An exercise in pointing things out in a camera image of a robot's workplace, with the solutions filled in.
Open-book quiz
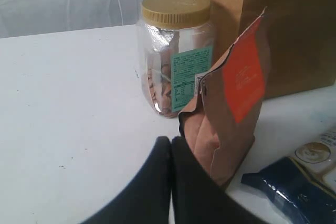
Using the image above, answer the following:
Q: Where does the brown paper bag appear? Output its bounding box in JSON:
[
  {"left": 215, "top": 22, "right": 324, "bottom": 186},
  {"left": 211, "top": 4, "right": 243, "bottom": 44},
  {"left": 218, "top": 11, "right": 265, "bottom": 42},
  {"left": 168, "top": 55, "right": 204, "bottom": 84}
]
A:
[{"left": 211, "top": 0, "right": 335, "bottom": 98}]

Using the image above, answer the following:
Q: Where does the brown pouch orange label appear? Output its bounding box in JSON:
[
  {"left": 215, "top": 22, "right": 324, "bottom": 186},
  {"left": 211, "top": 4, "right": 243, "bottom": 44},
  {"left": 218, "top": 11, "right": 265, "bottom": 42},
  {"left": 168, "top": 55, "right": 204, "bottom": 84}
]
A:
[{"left": 178, "top": 13, "right": 270, "bottom": 186}]

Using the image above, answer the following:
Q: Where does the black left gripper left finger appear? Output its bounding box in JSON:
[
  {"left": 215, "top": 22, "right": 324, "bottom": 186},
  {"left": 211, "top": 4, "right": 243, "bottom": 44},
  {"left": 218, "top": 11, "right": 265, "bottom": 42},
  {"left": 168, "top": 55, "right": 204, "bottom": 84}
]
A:
[{"left": 84, "top": 136, "right": 171, "bottom": 224}]

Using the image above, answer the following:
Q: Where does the long dark noodle package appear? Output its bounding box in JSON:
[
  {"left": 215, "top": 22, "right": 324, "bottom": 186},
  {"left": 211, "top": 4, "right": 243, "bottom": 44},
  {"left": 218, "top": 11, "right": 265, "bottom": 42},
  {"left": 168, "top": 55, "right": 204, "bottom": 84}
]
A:
[{"left": 240, "top": 126, "right": 336, "bottom": 224}]

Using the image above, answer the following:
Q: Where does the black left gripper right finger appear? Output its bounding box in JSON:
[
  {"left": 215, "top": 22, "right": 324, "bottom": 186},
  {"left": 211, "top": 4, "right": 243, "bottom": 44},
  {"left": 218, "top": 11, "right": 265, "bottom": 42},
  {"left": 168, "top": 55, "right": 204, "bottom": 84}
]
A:
[{"left": 171, "top": 136, "right": 291, "bottom": 223}]

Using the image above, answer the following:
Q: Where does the clear jar gold lid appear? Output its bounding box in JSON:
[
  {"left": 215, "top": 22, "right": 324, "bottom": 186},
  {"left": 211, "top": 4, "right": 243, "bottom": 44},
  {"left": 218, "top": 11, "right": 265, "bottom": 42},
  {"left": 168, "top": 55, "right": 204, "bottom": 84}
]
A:
[{"left": 136, "top": 0, "right": 215, "bottom": 118}]

